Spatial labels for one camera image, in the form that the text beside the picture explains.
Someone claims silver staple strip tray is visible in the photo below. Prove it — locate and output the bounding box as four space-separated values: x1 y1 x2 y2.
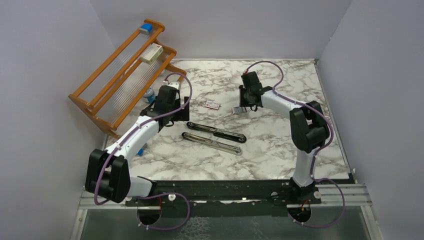
231 106 247 115

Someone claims red white staple box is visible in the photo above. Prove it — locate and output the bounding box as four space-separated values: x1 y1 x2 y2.
204 100 220 110

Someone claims black stapler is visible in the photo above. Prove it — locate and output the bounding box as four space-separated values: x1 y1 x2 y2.
186 121 247 143

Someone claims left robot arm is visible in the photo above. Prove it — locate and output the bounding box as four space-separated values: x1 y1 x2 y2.
84 82 190 206

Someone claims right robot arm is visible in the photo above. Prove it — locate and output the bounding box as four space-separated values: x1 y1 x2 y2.
239 71 331 204

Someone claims blue white jar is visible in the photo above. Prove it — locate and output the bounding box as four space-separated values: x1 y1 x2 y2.
143 87 156 104

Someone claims white red box on shelf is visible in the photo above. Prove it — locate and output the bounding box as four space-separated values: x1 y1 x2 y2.
139 43 164 65

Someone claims orange wooden shelf rack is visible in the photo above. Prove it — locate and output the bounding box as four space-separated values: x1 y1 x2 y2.
68 18 187 139

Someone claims blue grey eraser block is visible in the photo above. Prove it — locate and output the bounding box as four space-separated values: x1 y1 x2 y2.
138 23 153 36

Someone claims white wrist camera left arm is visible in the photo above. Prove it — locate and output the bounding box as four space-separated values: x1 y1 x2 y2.
162 80 181 90

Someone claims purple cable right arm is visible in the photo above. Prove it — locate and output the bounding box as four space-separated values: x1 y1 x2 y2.
244 60 346 229

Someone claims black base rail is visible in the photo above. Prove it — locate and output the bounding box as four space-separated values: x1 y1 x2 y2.
81 179 372 220

